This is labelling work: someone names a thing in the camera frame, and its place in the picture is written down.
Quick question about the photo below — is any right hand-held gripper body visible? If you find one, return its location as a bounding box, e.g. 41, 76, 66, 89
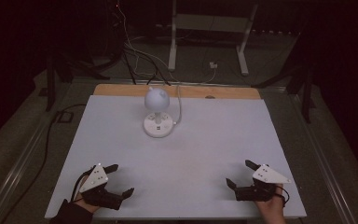
234, 163, 293, 203

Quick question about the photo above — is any white table cover sheet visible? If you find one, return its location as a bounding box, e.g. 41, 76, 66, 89
44, 94, 308, 220

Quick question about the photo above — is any thin white floor cable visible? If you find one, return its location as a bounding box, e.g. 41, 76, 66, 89
117, 0, 217, 86

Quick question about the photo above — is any person's left hand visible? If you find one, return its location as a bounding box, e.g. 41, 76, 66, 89
74, 191, 101, 215

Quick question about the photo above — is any long black floor cable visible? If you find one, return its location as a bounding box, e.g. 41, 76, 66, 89
0, 103, 88, 224

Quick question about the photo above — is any black square floor plate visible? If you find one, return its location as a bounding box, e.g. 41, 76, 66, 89
55, 110, 75, 124

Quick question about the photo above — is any person's right hand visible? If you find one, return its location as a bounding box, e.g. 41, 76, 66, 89
255, 183, 287, 219

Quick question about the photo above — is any black tripod stand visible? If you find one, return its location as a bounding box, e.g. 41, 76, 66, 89
44, 50, 111, 113
251, 60, 318, 125

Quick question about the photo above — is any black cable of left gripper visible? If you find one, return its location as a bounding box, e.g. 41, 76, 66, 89
70, 173, 91, 203

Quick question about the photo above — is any bundle of black cables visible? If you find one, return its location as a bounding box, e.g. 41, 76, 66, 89
121, 41, 172, 87

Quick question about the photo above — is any white lamp cable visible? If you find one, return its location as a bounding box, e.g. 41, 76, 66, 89
172, 85, 183, 126

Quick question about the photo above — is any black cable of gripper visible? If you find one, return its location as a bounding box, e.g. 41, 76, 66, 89
70, 173, 91, 203
273, 186, 291, 207

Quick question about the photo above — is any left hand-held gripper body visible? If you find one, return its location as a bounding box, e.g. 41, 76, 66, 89
78, 163, 124, 211

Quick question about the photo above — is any grey metal stand frame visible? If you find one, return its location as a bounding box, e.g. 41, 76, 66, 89
167, 0, 259, 77

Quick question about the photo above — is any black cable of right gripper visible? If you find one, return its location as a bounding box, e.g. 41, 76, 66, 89
273, 186, 291, 207

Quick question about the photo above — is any white mushroom table lamp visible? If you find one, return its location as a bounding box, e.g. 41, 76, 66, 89
143, 86, 174, 139

